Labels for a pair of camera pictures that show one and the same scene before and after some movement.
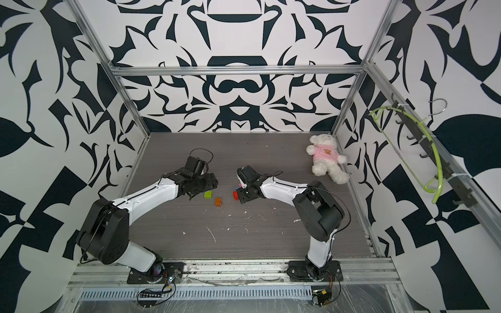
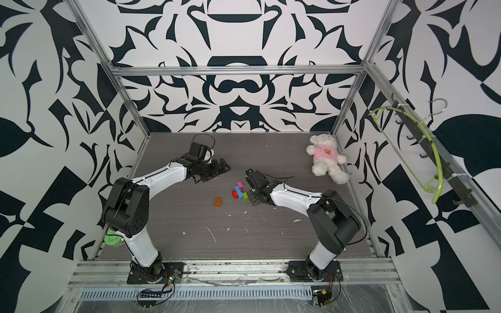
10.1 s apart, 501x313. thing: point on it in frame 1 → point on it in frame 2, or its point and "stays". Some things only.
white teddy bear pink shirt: (326, 158) stays
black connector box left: (147, 304) stays
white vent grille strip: (108, 295) stays
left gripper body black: (205, 183) → (208, 169)
